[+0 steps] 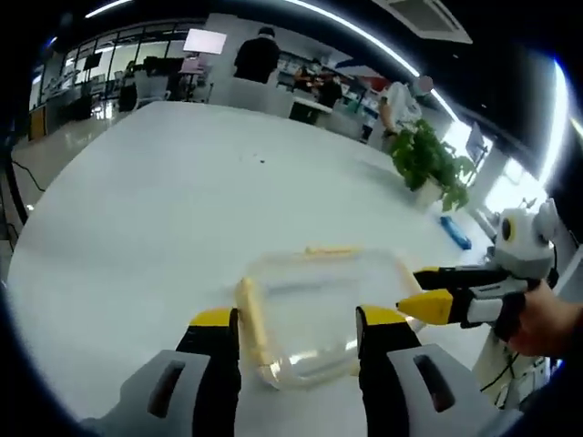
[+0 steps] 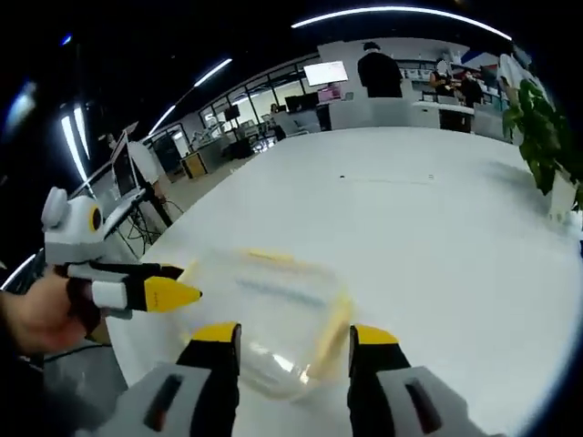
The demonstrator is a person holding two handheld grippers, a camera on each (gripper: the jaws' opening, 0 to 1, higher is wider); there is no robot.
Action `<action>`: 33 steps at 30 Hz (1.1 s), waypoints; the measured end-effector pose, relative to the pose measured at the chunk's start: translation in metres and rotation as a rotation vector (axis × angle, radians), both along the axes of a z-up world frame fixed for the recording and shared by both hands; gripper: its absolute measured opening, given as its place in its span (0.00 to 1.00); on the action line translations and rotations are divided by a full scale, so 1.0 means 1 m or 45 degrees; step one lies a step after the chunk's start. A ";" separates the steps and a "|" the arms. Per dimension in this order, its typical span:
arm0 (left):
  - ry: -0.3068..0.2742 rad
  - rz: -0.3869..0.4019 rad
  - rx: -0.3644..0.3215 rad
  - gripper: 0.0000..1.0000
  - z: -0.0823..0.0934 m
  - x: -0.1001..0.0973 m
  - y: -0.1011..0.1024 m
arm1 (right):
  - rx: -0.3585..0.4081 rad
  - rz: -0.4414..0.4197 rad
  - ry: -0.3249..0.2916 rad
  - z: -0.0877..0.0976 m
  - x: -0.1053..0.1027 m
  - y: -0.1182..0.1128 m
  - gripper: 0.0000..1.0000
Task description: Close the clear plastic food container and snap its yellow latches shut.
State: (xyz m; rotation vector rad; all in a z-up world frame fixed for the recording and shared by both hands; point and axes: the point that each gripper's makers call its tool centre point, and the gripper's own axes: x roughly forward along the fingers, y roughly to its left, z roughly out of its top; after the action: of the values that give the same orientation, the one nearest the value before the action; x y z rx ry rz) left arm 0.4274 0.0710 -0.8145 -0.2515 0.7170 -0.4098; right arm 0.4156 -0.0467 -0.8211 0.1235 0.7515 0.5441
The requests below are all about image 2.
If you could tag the person's left hand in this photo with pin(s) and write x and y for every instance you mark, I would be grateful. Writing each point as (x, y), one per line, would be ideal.
(41, 314)

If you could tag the clear box with yellow buckle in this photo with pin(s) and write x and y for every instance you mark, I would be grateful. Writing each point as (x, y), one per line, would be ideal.
(273, 318)

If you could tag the white plant pot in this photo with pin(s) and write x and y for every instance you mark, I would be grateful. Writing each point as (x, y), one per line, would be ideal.
(561, 196)

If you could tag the open laptop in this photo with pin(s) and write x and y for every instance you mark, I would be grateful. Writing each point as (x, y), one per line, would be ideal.
(124, 168)

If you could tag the long ceiling light strip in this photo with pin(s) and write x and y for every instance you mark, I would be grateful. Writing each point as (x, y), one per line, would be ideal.
(401, 13)

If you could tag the white chair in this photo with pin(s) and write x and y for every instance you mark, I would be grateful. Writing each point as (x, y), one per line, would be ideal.
(391, 113)

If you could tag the bright wall screen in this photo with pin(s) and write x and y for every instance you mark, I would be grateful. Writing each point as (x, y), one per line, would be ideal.
(325, 73)

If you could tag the wooden cabinet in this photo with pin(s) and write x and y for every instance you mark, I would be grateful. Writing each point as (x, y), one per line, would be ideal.
(195, 165)

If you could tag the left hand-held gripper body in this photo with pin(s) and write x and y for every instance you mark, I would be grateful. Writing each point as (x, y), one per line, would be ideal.
(75, 232)

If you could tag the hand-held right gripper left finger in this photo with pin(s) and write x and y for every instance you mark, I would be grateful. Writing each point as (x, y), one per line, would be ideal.
(196, 382)

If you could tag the green potted plant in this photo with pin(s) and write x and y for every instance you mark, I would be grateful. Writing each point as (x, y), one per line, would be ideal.
(542, 132)

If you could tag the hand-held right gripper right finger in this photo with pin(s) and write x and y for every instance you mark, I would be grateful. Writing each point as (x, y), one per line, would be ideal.
(387, 382)

